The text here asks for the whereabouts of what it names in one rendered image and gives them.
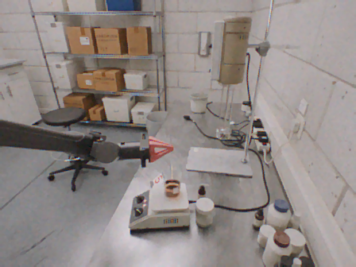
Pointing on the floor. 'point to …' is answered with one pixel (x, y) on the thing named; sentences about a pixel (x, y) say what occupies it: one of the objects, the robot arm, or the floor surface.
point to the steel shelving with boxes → (106, 79)
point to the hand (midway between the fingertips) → (171, 148)
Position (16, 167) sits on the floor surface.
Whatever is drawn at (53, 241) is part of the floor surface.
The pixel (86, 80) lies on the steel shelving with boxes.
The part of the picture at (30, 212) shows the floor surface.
